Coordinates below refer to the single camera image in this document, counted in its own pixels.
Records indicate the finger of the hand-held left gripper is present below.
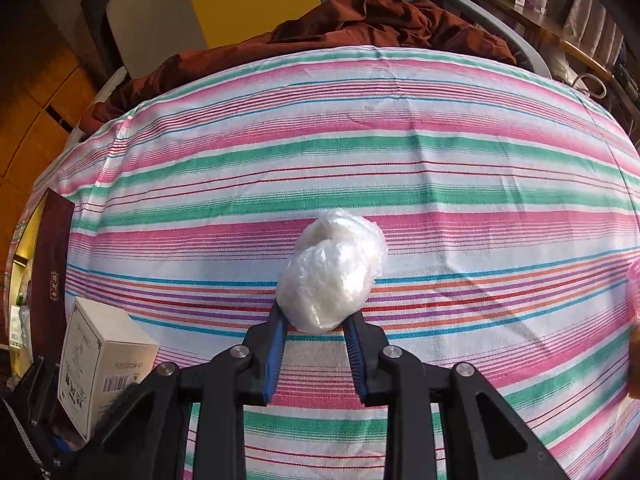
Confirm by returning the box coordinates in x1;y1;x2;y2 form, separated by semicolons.
17;354;63;428

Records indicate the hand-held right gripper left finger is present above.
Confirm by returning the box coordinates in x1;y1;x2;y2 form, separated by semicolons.
90;300;289;480

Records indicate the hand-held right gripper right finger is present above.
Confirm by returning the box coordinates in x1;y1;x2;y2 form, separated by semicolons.
342;312;571;480

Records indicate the cream box with green print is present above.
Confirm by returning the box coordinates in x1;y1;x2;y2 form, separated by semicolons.
58;296;161;443

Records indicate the plastic-wrapped white ball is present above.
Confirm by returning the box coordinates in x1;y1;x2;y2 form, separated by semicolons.
276;240;373;333
295;208;388;281

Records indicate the gold square tin box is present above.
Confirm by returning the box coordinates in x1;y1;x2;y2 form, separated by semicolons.
7;187;76;356

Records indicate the striped pink green tablecloth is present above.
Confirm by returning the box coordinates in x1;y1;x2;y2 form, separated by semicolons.
7;45;640;480

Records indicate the orange wooden wardrobe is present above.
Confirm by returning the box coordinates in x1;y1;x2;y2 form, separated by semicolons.
0;10;101;211

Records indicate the yellow-brown sponge block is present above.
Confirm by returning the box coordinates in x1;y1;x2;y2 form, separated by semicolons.
631;325;640;401

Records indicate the pink hair roller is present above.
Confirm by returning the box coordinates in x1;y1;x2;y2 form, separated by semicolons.
627;260;640;321

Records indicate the red-brown crumpled cloth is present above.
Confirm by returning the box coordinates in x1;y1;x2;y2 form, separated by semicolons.
80;0;518;136

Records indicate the grey yellow blue chair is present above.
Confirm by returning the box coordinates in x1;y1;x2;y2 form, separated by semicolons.
40;0;553;81

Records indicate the wooden shelf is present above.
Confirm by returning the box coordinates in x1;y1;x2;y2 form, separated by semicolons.
452;0;616;81

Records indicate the row of beige packets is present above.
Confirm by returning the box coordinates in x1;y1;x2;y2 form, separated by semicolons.
570;0;626;66

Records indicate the white cable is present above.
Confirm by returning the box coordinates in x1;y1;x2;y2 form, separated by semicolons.
565;72;608;101

